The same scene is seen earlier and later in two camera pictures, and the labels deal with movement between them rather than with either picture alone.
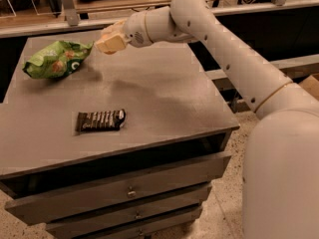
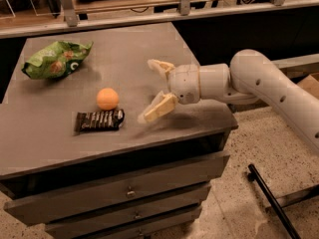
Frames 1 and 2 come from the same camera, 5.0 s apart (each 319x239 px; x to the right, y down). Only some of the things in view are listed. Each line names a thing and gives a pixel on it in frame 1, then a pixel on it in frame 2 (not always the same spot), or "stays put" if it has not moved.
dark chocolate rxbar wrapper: [101, 120] stays put
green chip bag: [57, 60] stays put
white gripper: [136, 30] -> [184, 83]
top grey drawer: [63, 203] stays put
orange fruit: [105, 36] -> [107, 99]
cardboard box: [311, 83] stays put
